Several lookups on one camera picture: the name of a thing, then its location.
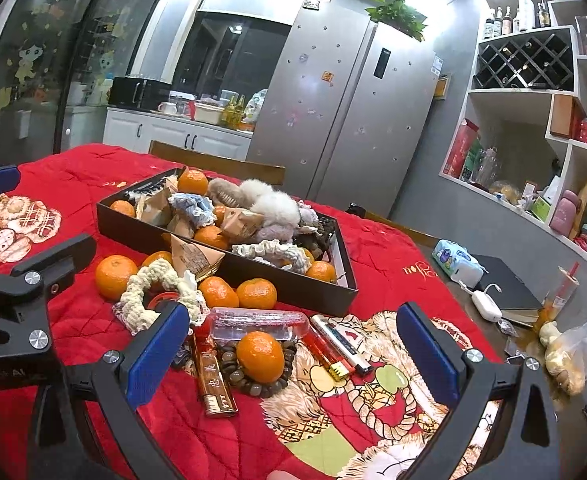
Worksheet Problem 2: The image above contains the brown wooden bead bracelet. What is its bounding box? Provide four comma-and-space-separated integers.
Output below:
218, 340, 299, 401

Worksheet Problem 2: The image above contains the brown knitted scrunchie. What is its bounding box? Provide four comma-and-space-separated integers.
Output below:
293, 220, 337, 261

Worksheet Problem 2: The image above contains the blue knitted scrunchie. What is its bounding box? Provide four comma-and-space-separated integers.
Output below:
167, 192, 216, 233

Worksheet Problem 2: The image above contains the green potted plant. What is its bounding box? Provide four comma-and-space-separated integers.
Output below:
365, 0, 429, 41

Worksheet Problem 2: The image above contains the red gift box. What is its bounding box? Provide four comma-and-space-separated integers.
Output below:
446, 119, 480, 181

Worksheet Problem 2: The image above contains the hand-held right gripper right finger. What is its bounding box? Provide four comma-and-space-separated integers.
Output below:
397, 304, 560, 480

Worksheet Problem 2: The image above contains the dark cardboard box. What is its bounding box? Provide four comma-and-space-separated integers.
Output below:
96, 167, 360, 318

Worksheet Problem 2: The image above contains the white kitchen cabinet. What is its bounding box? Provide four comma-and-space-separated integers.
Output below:
103, 107, 254, 161

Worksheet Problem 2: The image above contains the glass sliding door with stickers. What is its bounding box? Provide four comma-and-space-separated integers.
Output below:
0, 0, 166, 171

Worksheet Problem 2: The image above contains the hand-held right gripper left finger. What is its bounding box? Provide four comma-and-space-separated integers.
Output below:
27, 302, 190, 480

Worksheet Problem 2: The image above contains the dark kitchen window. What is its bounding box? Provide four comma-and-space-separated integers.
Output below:
173, 0, 324, 101

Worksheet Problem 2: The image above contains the white printed lighter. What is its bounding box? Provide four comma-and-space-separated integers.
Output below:
311, 314, 374, 376

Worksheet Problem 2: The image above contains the dark desktop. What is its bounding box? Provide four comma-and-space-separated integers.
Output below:
373, 215, 587, 480

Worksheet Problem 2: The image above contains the white wall shelf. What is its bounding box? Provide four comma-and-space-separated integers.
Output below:
438, 0, 587, 261

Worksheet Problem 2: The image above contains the cream knitted scrunchie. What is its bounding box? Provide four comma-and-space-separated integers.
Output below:
112, 259, 211, 336

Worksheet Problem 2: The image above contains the white fluffy scrunchie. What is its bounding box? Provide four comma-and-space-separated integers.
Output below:
238, 178, 301, 228

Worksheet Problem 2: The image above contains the brown gold snack bar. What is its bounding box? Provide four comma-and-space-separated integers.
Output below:
190, 335, 239, 418

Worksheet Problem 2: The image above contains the orange transparent lighter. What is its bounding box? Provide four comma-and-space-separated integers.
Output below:
301, 332, 351, 381

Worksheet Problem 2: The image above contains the blue printed tissue pack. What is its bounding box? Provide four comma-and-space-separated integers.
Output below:
432, 239, 484, 281

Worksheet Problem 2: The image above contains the white plastic tub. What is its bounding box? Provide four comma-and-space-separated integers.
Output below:
193, 102, 224, 126

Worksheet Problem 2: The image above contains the black wine rack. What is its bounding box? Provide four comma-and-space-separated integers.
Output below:
473, 27, 574, 92

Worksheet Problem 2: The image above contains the pink white lace scrunchie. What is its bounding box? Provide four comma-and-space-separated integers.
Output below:
232, 240, 307, 271

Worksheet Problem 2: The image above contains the clear plastic bag with food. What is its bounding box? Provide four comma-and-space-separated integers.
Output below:
538, 307, 587, 396

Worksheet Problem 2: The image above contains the black notebook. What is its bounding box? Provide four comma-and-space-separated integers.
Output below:
466, 255, 547, 326

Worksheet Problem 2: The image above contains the white plush toy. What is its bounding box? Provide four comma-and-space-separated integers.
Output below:
253, 222, 297, 246

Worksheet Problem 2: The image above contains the black microwave oven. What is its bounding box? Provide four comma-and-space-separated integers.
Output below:
109, 76, 174, 111

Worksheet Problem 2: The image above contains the beige fluffy scrunchie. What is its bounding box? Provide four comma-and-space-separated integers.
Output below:
207, 177, 244, 207

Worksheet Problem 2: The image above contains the clear bottle with red cap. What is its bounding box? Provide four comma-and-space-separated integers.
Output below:
146, 295, 310, 346

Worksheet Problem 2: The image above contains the silver refrigerator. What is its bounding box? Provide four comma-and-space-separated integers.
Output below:
246, 2, 441, 218

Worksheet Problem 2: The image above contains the small pale fluffy scrunchie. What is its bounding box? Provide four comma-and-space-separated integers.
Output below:
296, 200, 319, 226

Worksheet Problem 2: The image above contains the black hair clips card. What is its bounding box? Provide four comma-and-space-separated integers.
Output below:
123, 177, 166, 198

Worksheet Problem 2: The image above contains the red printed bear blanket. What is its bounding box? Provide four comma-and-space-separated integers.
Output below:
0, 142, 504, 480

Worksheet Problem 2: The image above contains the plastic cup with red straw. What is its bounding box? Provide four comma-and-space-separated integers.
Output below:
543, 260, 581, 321

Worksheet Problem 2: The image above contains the white charger with cable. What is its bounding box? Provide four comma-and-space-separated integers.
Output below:
461, 282, 504, 321

